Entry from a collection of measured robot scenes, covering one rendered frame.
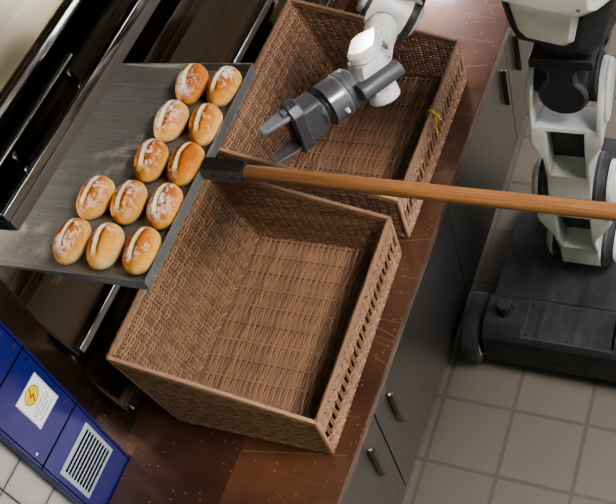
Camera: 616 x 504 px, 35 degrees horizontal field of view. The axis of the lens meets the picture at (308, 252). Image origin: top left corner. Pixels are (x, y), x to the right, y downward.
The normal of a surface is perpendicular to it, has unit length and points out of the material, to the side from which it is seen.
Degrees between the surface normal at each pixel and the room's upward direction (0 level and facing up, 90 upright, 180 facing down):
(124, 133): 0
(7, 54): 70
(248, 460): 0
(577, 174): 10
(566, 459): 0
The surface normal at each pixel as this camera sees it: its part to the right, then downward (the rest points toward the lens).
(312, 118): 0.56, 0.57
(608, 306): -0.26, -0.58
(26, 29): 0.77, -0.06
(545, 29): -0.54, 0.75
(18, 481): 0.90, 0.14
